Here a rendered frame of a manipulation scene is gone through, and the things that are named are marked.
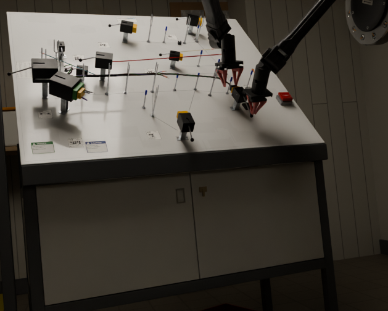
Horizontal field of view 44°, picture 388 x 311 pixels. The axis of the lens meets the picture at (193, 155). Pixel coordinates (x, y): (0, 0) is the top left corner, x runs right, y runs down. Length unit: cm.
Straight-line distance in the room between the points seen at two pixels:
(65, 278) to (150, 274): 29
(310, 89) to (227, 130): 232
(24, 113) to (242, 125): 84
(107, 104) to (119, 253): 58
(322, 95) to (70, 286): 301
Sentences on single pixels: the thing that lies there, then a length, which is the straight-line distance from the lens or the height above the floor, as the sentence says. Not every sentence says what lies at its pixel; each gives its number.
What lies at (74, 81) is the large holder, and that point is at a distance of 179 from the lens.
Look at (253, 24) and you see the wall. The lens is 413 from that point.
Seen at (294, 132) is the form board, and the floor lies 92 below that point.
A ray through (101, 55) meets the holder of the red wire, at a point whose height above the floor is 130.
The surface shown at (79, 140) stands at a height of 94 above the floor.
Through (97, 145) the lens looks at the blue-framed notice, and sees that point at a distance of 174.
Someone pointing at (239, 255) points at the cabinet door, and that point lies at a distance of 189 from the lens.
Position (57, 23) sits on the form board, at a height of 155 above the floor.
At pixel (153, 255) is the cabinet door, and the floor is 51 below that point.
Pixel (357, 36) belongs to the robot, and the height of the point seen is 107.
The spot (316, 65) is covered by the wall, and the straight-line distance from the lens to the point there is 427.
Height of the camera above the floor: 77
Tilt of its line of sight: 3 degrees up
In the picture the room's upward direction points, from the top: 5 degrees counter-clockwise
